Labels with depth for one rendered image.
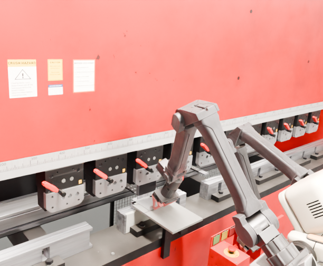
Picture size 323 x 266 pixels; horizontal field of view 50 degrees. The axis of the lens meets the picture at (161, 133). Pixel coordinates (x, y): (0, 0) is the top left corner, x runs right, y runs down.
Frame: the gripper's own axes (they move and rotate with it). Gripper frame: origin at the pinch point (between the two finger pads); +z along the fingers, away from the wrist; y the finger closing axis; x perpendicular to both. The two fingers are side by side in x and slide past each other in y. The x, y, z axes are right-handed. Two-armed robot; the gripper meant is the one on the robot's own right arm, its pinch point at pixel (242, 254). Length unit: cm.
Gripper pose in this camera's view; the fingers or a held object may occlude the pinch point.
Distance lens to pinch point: 184.8
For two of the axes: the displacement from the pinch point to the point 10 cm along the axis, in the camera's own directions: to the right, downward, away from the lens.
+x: -7.4, 1.5, -6.5
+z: -2.4, 8.5, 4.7
